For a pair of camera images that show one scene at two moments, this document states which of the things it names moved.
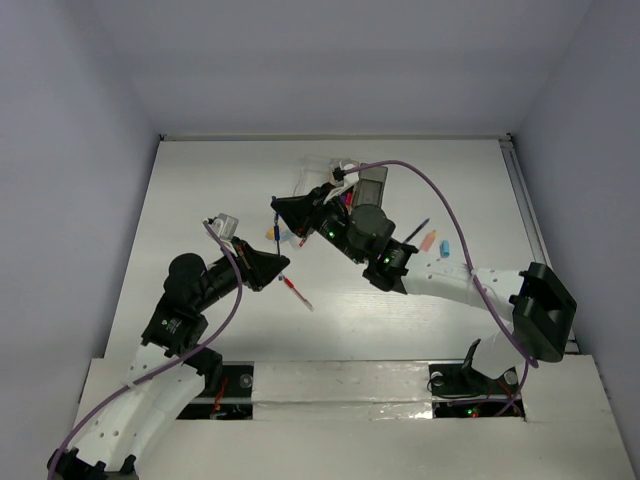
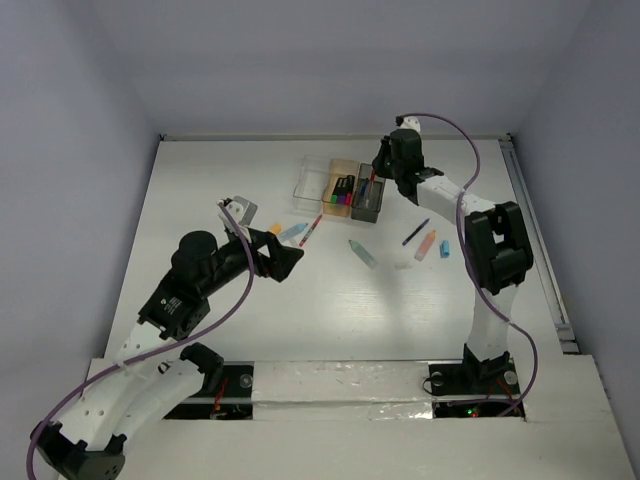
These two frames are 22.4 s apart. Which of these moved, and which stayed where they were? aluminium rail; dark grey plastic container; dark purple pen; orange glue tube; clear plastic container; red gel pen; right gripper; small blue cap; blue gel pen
Moved: right gripper; red gel pen; blue gel pen
Stayed: aluminium rail; dark purple pen; small blue cap; dark grey plastic container; clear plastic container; orange glue tube
